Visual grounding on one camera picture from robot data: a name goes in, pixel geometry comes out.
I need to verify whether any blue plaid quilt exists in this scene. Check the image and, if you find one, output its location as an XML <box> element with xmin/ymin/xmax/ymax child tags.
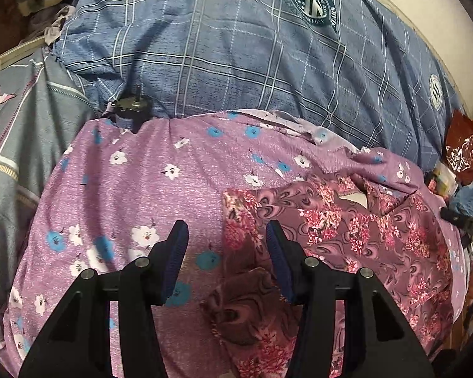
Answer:
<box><xmin>54</xmin><ymin>0</ymin><xmax>463</xmax><ymax>170</ymax></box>

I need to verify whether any maroon pink floral garment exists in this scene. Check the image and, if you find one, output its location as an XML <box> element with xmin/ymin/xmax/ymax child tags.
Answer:
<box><xmin>202</xmin><ymin>174</ymin><xmax>454</xmax><ymax>377</ymax></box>

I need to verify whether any grey star pillow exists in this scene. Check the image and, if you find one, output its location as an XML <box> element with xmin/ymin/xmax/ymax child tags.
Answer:
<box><xmin>0</xmin><ymin>49</ymin><xmax>100</xmax><ymax>341</ymax></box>

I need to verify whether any small black round device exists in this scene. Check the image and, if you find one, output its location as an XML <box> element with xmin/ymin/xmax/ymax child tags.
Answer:
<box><xmin>110</xmin><ymin>84</ymin><xmax>152</xmax><ymax>133</ymax></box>

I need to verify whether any light blue cloth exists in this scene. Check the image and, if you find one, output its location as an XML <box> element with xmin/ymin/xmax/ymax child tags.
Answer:
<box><xmin>449</xmin><ymin>182</ymin><xmax>473</xmax><ymax>217</ymax></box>

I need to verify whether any red plastic bag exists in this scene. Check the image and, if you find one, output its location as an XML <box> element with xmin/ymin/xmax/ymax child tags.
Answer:
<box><xmin>444</xmin><ymin>110</ymin><xmax>473</xmax><ymax>185</ymax></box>

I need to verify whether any white flat box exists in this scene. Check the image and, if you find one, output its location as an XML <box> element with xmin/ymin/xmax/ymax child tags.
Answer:
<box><xmin>0</xmin><ymin>36</ymin><xmax>45</xmax><ymax>71</ymax></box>

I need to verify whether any purple floral bedsheet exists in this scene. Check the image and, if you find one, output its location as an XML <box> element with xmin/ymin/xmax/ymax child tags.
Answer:
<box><xmin>0</xmin><ymin>112</ymin><xmax>468</xmax><ymax>377</ymax></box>

